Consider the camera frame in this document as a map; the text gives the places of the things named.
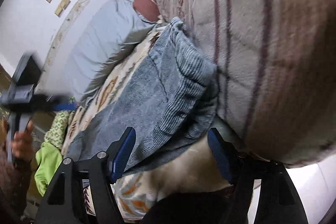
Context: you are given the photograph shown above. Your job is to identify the brown pillow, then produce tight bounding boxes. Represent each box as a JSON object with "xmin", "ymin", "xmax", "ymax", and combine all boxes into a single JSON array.
[{"xmin": 133, "ymin": 0, "xmax": 160, "ymax": 23}]

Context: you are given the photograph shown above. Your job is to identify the person's left hand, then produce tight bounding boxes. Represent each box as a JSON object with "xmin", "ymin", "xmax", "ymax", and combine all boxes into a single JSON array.
[{"xmin": 12, "ymin": 120, "xmax": 35, "ymax": 161}]

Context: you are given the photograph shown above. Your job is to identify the person's left forearm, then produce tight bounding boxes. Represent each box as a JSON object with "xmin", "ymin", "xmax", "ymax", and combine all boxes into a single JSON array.
[{"xmin": 0, "ymin": 157, "xmax": 33, "ymax": 224}]

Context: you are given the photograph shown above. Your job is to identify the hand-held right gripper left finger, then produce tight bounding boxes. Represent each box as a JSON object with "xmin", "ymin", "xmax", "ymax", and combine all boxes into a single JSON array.
[{"xmin": 37, "ymin": 126, "xmax": 137, "ymax": 224}]

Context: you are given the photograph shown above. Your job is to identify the blue denim pants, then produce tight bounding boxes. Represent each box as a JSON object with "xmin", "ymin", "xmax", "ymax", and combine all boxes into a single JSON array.
[{"xmin": 62, "ymin": 17, "xmax": 219, "ymax": 174}]

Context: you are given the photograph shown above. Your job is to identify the leaf print fleece blanket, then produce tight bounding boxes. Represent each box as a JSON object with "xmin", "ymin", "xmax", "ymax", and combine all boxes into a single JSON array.
[{"xmin": 62, "ymin": 22, "xmax": 237, "ymax": 219}]

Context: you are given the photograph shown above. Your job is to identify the grey pillow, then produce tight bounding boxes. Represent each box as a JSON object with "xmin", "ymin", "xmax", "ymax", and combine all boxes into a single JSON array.
[{"xmin": 56, "ymin": 0, "xmax": 158, "ymax": 102}]

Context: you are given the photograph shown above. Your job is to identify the green checkered cloth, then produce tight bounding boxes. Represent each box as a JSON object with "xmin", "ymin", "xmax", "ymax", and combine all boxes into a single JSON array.
[{"xmin": 43, "ymin": 110, "xmax": 71, "ymax": 147}]

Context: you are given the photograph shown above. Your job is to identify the beige wall switch plate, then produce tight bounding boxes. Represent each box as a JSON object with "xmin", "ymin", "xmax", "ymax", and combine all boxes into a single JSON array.
[{"xmin": 54, "ymin": 0, "xmax": 71, "ymax": 17}]

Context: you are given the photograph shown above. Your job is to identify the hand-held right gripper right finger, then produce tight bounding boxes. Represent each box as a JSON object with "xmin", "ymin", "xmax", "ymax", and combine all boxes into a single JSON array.
[{"xmin": 207, "ymin": 127, "xmax": 309, "ymax": 224}]

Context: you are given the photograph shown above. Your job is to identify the striped beige quilt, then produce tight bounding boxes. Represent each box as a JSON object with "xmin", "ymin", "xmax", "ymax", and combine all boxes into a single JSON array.
[{"xmin": 152, "ymin": 0, "xmax": 336, "ymax": 168}]

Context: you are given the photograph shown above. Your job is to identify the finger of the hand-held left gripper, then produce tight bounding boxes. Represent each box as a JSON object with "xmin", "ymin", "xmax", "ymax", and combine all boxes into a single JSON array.
[{"xmin": 31, "ymin": 94, "xmax": 78, "ymax": 111}]

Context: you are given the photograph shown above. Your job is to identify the bright green cloth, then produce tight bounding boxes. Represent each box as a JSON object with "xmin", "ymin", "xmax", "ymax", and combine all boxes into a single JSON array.
[{"xmin": 34, "ymin": 141, "xmax": 65, "ymax": 197}]

